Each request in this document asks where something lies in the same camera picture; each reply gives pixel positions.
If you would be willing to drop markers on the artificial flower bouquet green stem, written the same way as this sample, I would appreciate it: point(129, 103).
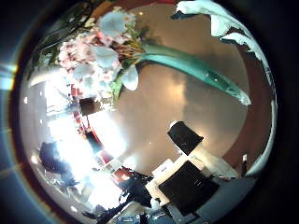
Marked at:
point(109, 59)

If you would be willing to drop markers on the dark glass vase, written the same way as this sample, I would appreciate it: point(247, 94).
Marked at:
point(71, 18)

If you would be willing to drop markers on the person in dark clothes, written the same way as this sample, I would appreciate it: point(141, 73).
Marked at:
point(54, 160)

